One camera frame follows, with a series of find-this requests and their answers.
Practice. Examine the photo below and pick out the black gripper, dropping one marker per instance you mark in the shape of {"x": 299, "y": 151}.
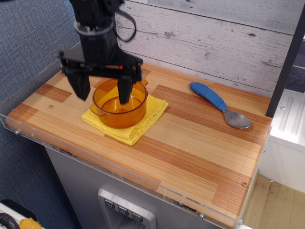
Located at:
{"x": 100, "y": 55}

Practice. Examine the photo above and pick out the orange transparent plastic pot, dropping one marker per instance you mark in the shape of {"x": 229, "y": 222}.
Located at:
{"x": 106, "y": 104}

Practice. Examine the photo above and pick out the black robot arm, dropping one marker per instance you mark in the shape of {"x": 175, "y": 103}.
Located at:
{"x": 95, "y": 17}

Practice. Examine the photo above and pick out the clear acrylic table guard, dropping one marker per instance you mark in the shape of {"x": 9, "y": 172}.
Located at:
{"x": 190, "y": 157}

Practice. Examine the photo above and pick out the grey cabinet with buttons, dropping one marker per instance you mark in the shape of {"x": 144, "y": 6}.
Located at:
{"x": 102, "y": 201}

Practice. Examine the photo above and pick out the yellow black object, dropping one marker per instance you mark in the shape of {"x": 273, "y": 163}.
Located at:
{"x": 29, "y": 224}

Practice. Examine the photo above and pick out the white ribbed appliance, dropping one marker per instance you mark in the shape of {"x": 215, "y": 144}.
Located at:
{"x": 283, "y": 157}

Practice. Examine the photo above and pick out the blue handled metal spoon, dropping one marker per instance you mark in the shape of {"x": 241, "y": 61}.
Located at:
{"x": 233, "y": 119}

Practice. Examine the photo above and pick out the dark grey right post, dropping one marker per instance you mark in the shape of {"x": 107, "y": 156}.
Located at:
{"x": 287, "y": 66}

